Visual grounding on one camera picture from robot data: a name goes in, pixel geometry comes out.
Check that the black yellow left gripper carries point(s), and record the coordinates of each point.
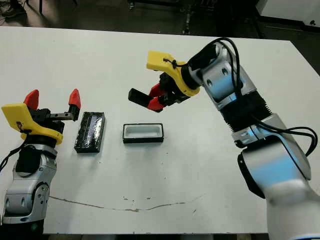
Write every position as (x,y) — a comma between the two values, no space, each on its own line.
(25,120)

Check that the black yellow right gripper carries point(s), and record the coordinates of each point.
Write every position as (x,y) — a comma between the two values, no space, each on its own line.
(160,61)

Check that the black camera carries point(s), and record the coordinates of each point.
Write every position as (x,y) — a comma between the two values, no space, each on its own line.
(137,97)

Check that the glossy black box lid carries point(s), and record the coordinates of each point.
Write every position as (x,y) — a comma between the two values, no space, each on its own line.
(90,132)

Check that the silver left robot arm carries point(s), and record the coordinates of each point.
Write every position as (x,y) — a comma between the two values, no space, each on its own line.
(27,190)

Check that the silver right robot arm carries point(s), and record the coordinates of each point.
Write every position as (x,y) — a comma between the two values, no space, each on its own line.
(275,160)

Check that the black box base white insert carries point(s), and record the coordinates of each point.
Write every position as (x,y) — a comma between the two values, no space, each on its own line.
(143,139)

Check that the black gantry stand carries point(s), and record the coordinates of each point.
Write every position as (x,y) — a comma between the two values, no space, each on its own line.
(187,22)

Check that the white cabinet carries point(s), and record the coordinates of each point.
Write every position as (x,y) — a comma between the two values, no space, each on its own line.
(287,10)

